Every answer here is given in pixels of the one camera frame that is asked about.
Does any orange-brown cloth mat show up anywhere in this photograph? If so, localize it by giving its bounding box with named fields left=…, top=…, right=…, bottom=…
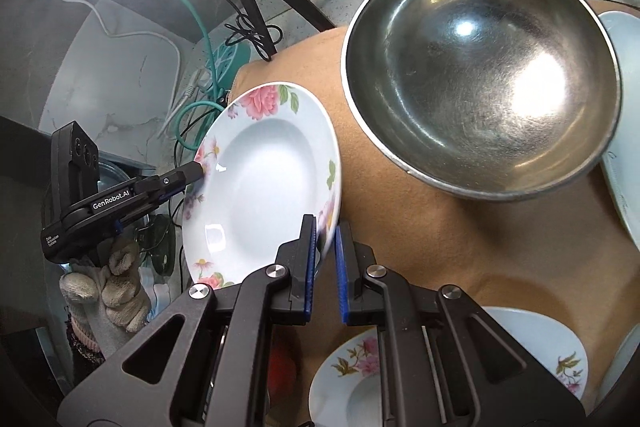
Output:
left=231, top=0, right=640, bottom=427

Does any teal cable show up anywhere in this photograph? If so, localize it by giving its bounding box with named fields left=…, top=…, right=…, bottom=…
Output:
left=120, top=0, right=232, bottom=155

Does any teal round coaster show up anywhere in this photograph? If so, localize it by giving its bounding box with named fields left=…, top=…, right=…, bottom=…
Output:
left=210, top=39, right=251, bottom=96

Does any black coiled cable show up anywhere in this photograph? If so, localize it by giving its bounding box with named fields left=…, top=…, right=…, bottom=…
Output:
left=172, top=0, right=283, bottom=60

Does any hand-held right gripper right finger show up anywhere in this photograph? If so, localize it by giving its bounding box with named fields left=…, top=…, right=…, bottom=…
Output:
left=335, top=222, right=586, bottom=427

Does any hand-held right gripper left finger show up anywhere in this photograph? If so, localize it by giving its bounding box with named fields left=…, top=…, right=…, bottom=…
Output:
left=57, top=213, right=321, bottom=427

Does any pink floral white plate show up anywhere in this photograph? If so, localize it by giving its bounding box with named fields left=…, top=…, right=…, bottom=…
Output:
left=308, top=306, right=590, bottom=427
left=181, top=82, right=342, bottom=290

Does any white cable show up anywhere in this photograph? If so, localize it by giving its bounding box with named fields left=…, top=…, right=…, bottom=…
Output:
left=42, top=0, right=213, bottom=140

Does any stainless steel bowl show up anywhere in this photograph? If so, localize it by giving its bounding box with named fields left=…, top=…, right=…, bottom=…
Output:
left=341, top=0, right=623, bottom=202

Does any grey leaf print white plate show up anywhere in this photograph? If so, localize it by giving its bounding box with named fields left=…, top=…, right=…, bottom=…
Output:
left=597, top=11, right=640, bottom=253

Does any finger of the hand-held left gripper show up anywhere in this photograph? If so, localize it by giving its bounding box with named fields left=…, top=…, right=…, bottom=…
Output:
left=134, top=161, right=207, bottom=218

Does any person's left hand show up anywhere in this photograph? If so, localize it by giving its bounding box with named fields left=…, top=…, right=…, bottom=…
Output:
left=59, top=234, right=152, bottom=334

